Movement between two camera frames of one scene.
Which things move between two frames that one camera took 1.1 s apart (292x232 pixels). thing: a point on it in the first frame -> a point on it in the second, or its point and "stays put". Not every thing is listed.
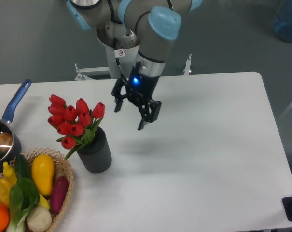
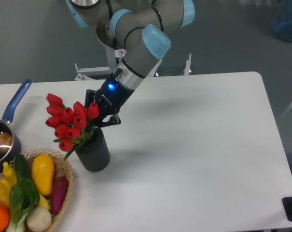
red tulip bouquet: x=76 y=125 stays put
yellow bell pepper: x=0 y=190 stays put
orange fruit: x=0 y=218 stays put
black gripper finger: x=118 y=97 -> x=90 y=97
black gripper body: x=141 y=86 -> x=112 y=95
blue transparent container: x=286 y=24 stays put
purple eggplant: x=59 y=191 stays put
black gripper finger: x=149 y=112 -> x=114 y=120
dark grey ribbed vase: x=96 y=155 stays put
